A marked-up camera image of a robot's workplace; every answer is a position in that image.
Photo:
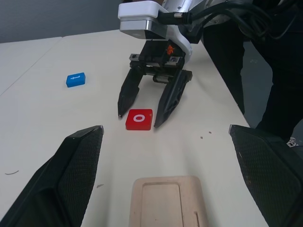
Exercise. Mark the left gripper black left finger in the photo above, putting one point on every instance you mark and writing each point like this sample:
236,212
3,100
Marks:
54,179

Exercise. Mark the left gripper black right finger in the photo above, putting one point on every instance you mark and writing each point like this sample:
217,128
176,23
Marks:
272,179

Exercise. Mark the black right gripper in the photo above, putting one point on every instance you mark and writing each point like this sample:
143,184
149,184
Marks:
154,56

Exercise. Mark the red letter tile o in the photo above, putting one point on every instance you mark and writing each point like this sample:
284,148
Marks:
139,119

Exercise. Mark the blue letter tile t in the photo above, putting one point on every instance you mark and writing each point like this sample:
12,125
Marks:
75,79

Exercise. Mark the wooden letter tray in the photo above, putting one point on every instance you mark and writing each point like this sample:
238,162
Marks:
163,203

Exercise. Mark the white printed scrap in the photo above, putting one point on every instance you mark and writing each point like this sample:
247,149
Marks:
294,143

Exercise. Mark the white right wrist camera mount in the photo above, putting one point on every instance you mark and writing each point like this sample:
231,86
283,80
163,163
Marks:
137,9

